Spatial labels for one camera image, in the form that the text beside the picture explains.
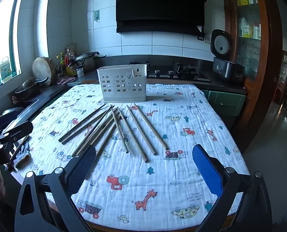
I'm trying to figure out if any round wooden cutting board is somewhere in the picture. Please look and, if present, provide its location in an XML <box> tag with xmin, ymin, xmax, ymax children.
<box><xmin>32</xmin><ymin>57</ymin><xmax>57</xmax><ymax>86</ymax></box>

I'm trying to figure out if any black range hood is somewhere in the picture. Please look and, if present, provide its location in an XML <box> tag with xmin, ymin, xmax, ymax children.
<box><xmin>107</xmin><ymin>0</ymin><xmax>214</xmax><ymax>35</ymax></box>

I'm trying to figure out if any black rice cooker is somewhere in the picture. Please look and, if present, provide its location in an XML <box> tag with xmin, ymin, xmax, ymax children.
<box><xmin>210</xmin><ymin>29</ymin><xmax>246</xmax><ymax>83</ymax></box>

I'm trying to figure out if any printed white blanket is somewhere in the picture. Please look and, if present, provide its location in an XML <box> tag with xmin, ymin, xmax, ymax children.
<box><xmin>9</xmin><ymin>83</ymin><xmax>251</xmax><ymax>228</ymax></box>

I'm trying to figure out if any grey knit glove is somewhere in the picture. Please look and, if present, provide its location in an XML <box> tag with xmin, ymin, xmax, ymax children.
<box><xmin>13</xmin><ymin>139</ymin><xmax>34</xmax><ymax>170</ymax></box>

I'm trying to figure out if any white plastic utensil holder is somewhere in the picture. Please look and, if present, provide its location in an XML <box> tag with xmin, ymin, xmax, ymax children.
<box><xmin>97</xmin><ymin>64</ymin><xmax>147</xmax><ymax>102</ymax></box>

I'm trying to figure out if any dark oil bottle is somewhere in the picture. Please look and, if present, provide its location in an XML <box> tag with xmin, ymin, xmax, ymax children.
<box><xmin>65</xmin><ymin>48</ymin><xmax>77</xmax><ymax>76</ymax></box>

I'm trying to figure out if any steel pressure cooker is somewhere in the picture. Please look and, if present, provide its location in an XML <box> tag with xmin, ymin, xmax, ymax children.
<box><xmin>75</xmin><ymin>51</ymin><xmax>107</xmax><ymax>72</ymax></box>

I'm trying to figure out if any green base cabinet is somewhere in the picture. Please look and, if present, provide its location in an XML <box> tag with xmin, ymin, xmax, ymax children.
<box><xmin>201</xmin><ymin>89</ymin><xmax>246</xmax><ymax>124</ymax></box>

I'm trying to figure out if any steel wok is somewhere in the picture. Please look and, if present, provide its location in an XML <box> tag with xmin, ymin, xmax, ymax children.
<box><xmin>15</xmin><ymin>76</ymin><xmax>49</xmax><ymax>99</ymax></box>

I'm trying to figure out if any steel sink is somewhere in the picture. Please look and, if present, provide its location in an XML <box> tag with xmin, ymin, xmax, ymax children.
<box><xmin>0</xmin><ymin>97</ymin><xmax>40</xmax><ymax>131</ymax></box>

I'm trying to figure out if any row of wooden chopsticks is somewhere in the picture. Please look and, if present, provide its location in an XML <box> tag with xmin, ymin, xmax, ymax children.
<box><xmin>58</xmin><ymin>103</ymin><xmax>169</xmax><ymax>163</ymax></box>

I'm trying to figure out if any wooden glass-door cabinet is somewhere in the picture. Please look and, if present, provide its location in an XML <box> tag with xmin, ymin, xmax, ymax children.
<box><xmin>222</xmin><ymin>0</ymin><xmax>283</xmax><ymax>150</ymax></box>

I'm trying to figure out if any window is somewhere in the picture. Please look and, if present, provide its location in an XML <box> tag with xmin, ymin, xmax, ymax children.
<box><xmin>0</xmin><ymin>0</ymin><xmax>25</xmax><ymax>87</ymax></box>

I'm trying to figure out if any yellow green bottle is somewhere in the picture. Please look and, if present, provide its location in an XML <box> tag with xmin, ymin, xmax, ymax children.
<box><xmin>56</xmin><ymin>53</ymin><xmax>66</xmax><ymax>76</ymax></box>

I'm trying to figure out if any black gas stove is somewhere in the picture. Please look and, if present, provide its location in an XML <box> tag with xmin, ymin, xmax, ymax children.
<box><xmin>147</xmin><ymin>63</ymin><xmax>211</xmax><ymax>82</ymax></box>

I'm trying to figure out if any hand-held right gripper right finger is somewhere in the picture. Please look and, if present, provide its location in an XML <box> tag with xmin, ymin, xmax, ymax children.
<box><xmin>192</xmin><ymin>144</ymin><xmax>272</xmax><ymax>232</ymax></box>

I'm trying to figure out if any pink cloth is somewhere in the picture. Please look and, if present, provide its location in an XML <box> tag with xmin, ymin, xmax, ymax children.
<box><xmin>56</xmin><ymin>76</ymin><xmax>76</xmax><ymax>85</ymax></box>

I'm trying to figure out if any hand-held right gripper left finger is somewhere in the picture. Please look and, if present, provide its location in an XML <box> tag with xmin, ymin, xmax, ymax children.
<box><xmin>14</xmin><ymin>145</ymin><xmax>97</xmax><ymax>232</ymax></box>

